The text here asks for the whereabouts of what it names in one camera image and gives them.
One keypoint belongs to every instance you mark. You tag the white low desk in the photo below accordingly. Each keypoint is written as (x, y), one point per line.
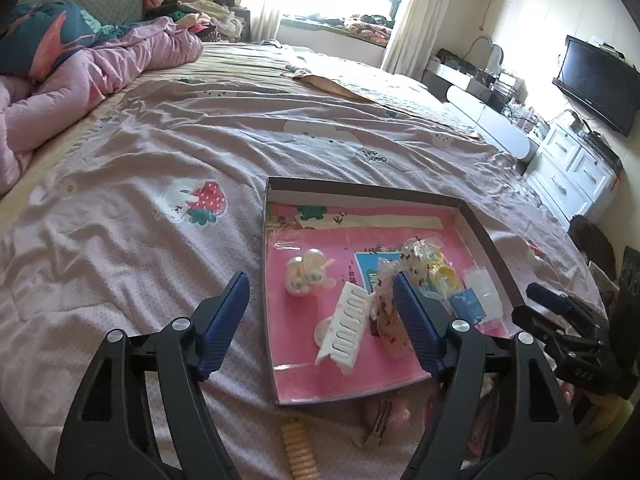
(480, 100)

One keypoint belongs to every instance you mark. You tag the pile of clothes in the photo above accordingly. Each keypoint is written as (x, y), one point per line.
(210, 15)

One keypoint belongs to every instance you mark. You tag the pink hair accessory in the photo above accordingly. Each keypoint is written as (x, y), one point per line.
(400, 412)

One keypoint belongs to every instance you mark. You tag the cream curtain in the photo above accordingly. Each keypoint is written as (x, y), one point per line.
(415, 15)

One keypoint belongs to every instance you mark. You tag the dotted fabric bow scrunchie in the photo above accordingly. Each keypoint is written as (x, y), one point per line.
(387, 300)

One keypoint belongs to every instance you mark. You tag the white hair claw clip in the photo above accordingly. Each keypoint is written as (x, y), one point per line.
(345, 325)

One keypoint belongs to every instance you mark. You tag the small cream hair claw clip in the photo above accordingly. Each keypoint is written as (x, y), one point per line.
(305, 272)

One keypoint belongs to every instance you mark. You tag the dark floral quilt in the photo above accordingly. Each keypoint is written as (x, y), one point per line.
(45, 30)

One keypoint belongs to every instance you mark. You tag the brown furry cushion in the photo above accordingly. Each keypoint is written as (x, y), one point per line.
(590, 245)

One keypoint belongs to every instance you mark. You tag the white drawer cabinet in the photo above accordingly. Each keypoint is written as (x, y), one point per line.
(572, 170)

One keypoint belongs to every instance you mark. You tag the small blue box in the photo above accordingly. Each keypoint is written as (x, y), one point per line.
(467, 305)

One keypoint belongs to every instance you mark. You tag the pink duvet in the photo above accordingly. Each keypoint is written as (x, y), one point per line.
(100, 70)

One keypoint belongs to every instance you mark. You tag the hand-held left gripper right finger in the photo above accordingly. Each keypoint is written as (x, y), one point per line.
(417, 320)

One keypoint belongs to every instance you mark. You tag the flat screen television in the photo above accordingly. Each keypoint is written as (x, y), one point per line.
(592, 85)

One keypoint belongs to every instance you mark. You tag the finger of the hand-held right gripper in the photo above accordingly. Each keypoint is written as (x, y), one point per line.
(532, 322)
(547, 295)

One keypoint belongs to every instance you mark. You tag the shallow pink-lined cardboard box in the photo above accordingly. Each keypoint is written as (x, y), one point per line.
(320, 375)

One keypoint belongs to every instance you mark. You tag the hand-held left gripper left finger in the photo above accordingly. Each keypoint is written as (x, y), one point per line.
(222, 320)

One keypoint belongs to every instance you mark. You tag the clutter on window sill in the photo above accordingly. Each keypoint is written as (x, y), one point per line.
(367, 25)

